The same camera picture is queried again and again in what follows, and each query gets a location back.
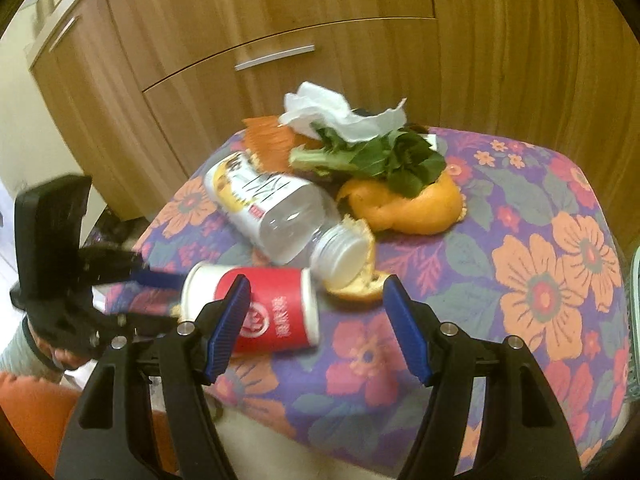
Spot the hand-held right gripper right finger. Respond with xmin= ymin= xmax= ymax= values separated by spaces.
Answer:
xmin=382 ymin=275 xmax=583 ymax=480

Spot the orange cushion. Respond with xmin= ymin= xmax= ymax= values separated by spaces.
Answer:
xmin=0 ymin=371 xmax=178 ymax=478

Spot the wooden cabinet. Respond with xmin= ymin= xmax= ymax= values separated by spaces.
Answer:
xmin=27 ymin=0 xmax=640 ymax=226

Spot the red and white paper cup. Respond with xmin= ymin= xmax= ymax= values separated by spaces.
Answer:
xmin=180 ymin=261 xmax=321 ymax=356

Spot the large orange peel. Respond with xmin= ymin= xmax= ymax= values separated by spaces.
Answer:
xmin=336 ymin=170 xmax=463 ymax=236

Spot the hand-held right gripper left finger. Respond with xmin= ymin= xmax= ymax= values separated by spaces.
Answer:
xmin=54 ymin=274 xmax=252 ymax=480

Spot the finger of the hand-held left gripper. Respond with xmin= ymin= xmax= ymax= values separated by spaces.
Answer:
xmin=96 ymin=314 xmax=182 ymax=342
xmin=79 ymin=249 xmax=189 ymax=291

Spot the leafy green vegetable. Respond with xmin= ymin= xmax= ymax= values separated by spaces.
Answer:
xmin=290 ymin=127 xmax=447 ymax=198

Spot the white tissue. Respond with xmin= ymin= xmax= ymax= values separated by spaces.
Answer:
xmin=278 ymin=81 xmax=408 ymax=142

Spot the clear plastic bottle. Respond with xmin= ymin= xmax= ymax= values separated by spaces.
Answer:
xmin=204 ymin=152 xmax=373 ymax=291

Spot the orange snack packet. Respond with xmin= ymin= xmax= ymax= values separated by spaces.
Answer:
xmin=242 ymin=116 xmax=321 ymax=171

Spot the floral tablecloth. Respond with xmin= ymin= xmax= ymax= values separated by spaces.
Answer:
xmin=105 ymin=127 xmax=631 ymax=480

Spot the small orange peel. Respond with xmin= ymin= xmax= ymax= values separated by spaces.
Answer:
xmin=322 ymin=214 xmax=390 ymax=305

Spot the silver cabinet handle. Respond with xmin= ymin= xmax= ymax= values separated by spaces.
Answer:
xmin=47 ymin=16 xmax=81 ymax=53
xmin=234 ymin=45 xmax=316 ymax=71

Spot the person's left forearm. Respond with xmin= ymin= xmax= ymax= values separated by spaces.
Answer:
xmin=0 ymin=319 xmax=63 ymax=376

